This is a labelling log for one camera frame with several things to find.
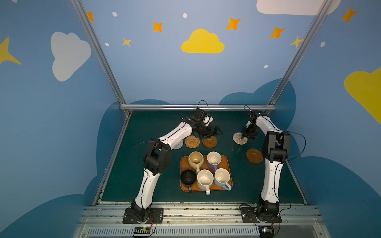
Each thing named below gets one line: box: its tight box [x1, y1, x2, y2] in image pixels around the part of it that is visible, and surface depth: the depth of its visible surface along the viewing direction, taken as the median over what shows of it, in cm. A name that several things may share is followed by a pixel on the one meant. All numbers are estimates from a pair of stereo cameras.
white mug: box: [196, 169, 215, 196], surface depth 81 cm
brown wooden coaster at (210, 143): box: [202, 136, 218, 149], surface depth 106 cm
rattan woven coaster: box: [185, 135, 200, 149], surface depth 106 cm
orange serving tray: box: [180, 154, 234, 192], surface depth 83 cm
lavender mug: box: [206, 151, 222, 171], surface depth 90 cm
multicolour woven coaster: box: [232, 132, 249, 145], surface depth 106 cm
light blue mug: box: [213, 167, 232, 191], surface depth 81 cm
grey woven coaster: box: [172, 139, 184, 150], surface depth 103 cm
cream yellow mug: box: [188, 151, 204, 174], surface depth 88 cm
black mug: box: [180, 169, 197, 195], surface depth 81 cm
